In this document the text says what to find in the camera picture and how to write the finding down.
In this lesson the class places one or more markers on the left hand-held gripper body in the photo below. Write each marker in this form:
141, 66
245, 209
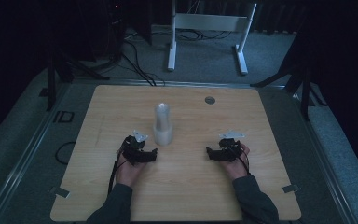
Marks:
134, 149

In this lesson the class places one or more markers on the person's left hand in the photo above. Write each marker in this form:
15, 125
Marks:
129, 172

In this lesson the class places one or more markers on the grey tape piece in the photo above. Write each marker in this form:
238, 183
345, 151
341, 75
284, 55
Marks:
291, 188
62, 192

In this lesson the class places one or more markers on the grey round table grommet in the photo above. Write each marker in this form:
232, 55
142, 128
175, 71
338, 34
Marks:
209, 100

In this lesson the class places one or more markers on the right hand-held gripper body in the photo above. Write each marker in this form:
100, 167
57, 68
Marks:
230, 149

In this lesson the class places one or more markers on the stack of clear plastic cups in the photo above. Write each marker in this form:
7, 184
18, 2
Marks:
162, 130

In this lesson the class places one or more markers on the black tripod stand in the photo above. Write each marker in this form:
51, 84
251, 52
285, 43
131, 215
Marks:
304, 90
52, 84

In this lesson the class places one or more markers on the metal platform rail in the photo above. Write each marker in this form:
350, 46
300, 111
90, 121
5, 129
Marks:
326, 174
21, 168

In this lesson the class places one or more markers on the person's right hand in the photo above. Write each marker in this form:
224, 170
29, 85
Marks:
234, 168

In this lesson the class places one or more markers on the white metal stand frame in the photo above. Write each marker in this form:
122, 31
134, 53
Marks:
209, 22

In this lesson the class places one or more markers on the dark computer tower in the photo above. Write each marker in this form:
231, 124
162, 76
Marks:
115, 28

